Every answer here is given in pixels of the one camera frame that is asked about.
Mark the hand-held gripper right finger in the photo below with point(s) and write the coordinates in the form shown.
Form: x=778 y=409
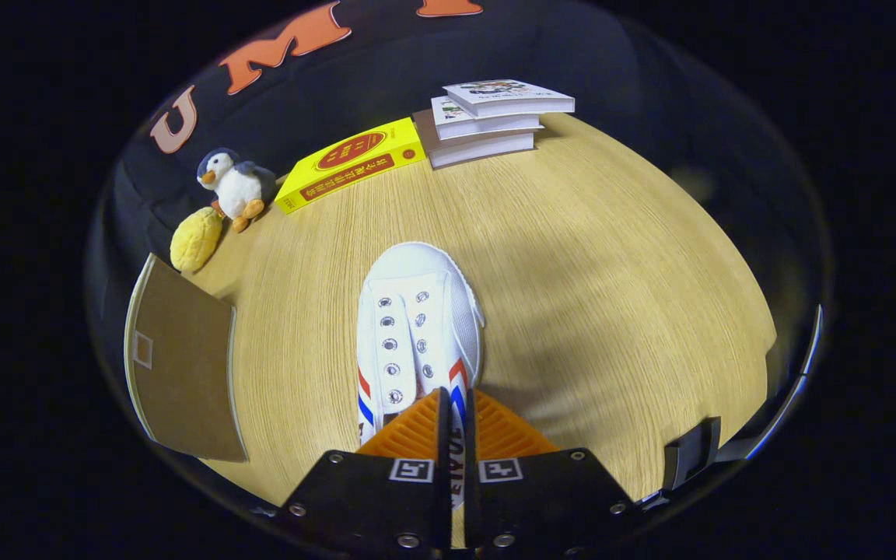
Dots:
x=469 y=435

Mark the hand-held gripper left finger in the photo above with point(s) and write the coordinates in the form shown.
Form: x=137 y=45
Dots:
x=445 y=435

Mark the white canvas shoe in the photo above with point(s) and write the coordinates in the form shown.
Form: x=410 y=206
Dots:
x=417 y=295

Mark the brown fabric storage box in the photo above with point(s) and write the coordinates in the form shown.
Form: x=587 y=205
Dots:
x=183 y=365

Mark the brown cover book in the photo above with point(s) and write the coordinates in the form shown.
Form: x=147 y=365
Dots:
x=487 y=148

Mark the yellow book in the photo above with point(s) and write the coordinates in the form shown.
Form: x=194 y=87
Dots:
x=355 y=159

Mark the yellow plush ball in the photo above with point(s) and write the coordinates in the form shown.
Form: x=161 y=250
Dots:
x=195 y=241

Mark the penguin plush toy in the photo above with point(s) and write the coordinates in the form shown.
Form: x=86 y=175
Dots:
x=236 y=190

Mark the white paperback book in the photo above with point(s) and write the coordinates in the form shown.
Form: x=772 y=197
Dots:
x=448 y=113

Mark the white illustrated book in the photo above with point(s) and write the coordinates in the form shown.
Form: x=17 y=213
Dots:
x=510 y=89

